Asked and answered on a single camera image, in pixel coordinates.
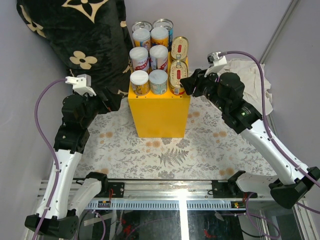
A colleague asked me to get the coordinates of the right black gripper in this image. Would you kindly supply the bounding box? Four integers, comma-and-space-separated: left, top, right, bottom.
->
179, 66, 228, 112

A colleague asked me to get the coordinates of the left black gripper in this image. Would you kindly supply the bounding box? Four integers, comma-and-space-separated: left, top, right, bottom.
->
79, 86, 123, 129

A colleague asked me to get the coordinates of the gold oval tin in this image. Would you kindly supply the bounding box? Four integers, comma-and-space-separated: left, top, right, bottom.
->
168, 60, 189, 96
170, 36, 189, 61

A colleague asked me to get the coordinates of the silver can with clear lid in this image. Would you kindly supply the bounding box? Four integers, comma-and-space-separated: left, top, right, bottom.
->
149, 69, 168, 95

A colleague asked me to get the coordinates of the can with white lid back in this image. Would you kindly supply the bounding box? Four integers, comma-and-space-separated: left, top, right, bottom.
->
130, 70, 150, 96

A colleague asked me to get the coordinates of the can with white lid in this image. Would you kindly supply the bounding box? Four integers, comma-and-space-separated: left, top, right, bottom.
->
130, 70, 150, 96
149, 45, 169, 72
129, 46, 150, 72

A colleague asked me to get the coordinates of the can with white lid front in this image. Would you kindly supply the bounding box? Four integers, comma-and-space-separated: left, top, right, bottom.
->
129, 46, 150, 72

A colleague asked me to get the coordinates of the yellow orange can plastic lid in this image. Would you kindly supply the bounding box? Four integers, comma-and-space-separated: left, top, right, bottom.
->
150, 26, 169, 48

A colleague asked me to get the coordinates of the tall porridge can plastic lid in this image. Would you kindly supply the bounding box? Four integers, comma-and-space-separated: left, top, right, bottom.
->
132, 28, 151, 51

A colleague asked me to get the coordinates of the blue soup can top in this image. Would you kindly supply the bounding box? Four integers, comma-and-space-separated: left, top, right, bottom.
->
131, 20, 153, 32

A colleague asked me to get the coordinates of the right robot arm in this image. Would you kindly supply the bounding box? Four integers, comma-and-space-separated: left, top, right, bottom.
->
180, 69, 320, 209

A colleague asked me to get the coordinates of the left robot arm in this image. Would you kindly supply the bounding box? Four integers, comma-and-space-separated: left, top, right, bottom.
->
24, 87, 123, 240

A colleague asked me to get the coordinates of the yellow wooden shelf cabinet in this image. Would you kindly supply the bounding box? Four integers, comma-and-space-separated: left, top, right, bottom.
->
127, 51, 192, 139

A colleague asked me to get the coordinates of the white crumpled cloth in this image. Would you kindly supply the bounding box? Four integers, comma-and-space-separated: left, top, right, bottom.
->
218, 58, 263, 114

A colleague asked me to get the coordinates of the black floral plush blanket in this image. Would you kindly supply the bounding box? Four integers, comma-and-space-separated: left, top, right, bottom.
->
16, 0, 133, 97

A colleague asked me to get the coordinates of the floral patterned table mat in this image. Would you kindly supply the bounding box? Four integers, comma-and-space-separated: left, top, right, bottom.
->
74, 96, 275, 180

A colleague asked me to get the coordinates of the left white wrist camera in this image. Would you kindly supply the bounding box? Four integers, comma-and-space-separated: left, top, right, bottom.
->
65, 74, 97, 97

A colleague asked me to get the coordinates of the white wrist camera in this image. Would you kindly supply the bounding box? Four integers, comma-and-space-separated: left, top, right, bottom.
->
65, 74, 97, 97
204, 52, 227, 77

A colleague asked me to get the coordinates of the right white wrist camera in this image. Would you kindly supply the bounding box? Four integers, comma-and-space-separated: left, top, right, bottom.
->
204, 52, 227, 77

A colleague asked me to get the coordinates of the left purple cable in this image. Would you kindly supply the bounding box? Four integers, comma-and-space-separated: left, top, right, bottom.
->
32, 77, 68, 240

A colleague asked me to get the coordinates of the purple cable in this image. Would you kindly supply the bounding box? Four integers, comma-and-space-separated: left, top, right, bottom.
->
32, 77, 68, 240
219, 50, 320, 237

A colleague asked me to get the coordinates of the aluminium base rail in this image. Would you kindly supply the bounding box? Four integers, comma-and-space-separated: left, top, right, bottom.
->
24, 177, 318, 240

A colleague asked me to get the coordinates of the aluminium corner post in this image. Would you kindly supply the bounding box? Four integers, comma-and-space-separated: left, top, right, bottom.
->
259, 0, 301, 64

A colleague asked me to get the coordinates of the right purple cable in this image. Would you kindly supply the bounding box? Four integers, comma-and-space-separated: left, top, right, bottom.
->
219, 50, 320, 237

